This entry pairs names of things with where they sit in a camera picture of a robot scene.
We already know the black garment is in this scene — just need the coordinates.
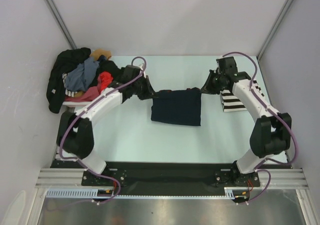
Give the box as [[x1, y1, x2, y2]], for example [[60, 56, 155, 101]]
[[46, 47, 121, 114]]

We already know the pink plastic basket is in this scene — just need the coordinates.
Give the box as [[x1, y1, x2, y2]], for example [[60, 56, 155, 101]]
[[62, 101, 89, 108]]

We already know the tan garment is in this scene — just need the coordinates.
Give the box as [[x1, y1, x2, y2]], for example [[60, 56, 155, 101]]
[[90, 48, 112, 61]]

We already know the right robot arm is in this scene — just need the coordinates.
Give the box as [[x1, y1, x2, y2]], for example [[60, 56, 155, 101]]
[[201, 55, 292, 186]]

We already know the grey blue garment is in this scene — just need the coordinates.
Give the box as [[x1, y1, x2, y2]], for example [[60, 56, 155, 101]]
[[65, 57, 99, 92]]

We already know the navy maroon garment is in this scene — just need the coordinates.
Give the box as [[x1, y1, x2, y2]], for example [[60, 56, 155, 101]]
[[150, 87, 202, 127]]

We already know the black white striped tank top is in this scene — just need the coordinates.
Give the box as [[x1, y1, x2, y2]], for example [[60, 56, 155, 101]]
[[219, 81, 263, 114]]

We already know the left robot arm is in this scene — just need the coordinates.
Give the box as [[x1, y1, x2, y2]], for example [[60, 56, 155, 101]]
[[56, 63, 156, 185]]

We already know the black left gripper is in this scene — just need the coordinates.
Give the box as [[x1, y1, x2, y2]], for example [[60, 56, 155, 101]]
[[131, 75, 158, 101]]

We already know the brown white striped garment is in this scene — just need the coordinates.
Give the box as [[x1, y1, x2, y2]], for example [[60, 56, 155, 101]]
[[61, 72, 78, 97]]

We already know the red garment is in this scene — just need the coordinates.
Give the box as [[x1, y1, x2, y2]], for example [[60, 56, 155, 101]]
[[98, 71, 113, 92]]

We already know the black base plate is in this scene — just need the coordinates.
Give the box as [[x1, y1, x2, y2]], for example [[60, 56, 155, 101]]
[[49, 159, 292, 197]]

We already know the aluminium frame rail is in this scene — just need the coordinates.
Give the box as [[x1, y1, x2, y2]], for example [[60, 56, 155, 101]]
[[35, 168, 85, 188]]

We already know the white slotted cable duct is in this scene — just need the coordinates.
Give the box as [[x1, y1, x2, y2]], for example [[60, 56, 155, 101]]
[[46, 186, 250, 200]]

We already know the pink garment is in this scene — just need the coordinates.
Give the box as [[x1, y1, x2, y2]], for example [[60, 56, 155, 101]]
[[64, 85, 101, 103]]

